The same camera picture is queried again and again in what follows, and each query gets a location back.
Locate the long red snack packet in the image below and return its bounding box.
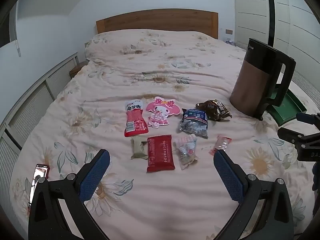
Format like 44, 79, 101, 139
124, 99, 149, 138

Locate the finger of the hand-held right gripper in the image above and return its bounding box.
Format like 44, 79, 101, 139
296, 112, 320, 125
277, 127, 320, 146

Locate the small pink candy packet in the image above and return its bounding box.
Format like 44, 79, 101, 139
209, 135, 232, 156

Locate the blue grey snack packet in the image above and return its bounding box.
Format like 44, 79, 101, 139
179, 108, 209, 139

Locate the pink cartoon character snack packet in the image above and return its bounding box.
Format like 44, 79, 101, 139
146, 96, 181, 128

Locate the small olive green snack packet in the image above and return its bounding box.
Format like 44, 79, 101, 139
130, 137, 148, 160

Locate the floral pink blanket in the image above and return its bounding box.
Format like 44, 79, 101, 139
10, 30, 315, 240

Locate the wooden headboard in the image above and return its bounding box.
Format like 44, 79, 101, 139
96, 10, 219, 39

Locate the white window frame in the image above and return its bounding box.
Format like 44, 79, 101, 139
9, 0, 23, 57

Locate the brown gold snack packet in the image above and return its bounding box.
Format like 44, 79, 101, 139
195, 99, 232, 121

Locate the brown and black electric kettle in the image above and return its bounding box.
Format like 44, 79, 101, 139
229, 38, 297, 121

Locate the white slatted panel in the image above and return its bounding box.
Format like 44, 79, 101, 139
0, 52, 79, 230
294, 70, 320, 99

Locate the white wardrobe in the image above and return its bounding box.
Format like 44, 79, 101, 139
234, 0, 320, 80

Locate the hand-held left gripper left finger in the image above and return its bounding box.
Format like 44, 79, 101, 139
28, 149, 111, 240

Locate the clear cartoon candy bag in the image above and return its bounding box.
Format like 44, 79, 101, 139
173, 134, 198, 170

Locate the green tray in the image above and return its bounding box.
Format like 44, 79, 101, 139
267, 84, 307, 127

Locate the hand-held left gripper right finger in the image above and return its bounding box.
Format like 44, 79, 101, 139
213, 149, 294, 240

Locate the red rectangular snack packet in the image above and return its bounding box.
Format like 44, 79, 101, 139
146, 135, 176, 173

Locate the smartphone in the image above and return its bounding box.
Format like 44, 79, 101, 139
27, 164, 50, 205

